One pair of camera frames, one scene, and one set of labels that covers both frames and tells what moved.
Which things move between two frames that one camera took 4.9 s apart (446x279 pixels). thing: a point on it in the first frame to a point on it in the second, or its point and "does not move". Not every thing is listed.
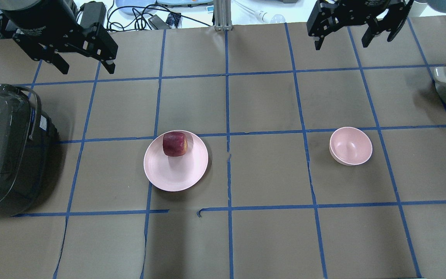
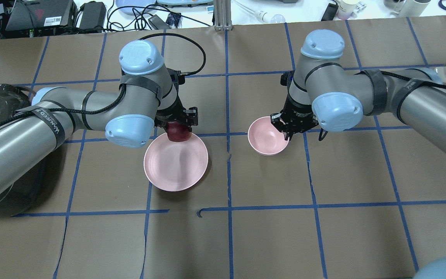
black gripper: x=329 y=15 to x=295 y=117
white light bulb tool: x=262 y=16 does not move
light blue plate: x=135 y=7 does not move
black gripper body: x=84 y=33 to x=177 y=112
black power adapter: x=158 y=23 does not move
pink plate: x=175 y=173 does not move
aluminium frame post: x=222 y=12 does not move
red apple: x=174 y=143 to x=178 y=132
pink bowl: x=350 y=146 to x=265 y=138
